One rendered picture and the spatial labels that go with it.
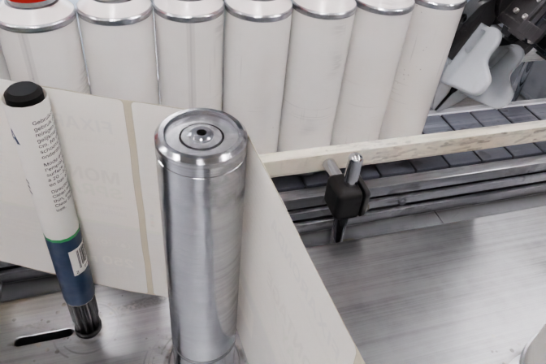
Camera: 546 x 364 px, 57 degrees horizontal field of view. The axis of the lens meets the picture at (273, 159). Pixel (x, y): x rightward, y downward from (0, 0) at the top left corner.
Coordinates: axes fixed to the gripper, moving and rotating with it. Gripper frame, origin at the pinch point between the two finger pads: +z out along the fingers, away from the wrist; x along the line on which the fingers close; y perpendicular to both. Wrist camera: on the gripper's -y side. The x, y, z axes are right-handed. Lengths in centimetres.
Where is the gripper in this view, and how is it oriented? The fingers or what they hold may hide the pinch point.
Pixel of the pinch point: (438, 94)
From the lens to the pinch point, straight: 53.2
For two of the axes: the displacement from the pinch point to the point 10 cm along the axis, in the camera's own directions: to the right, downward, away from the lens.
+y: 2.8, 6.3, -7.2
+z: -5.5, 7.2, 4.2
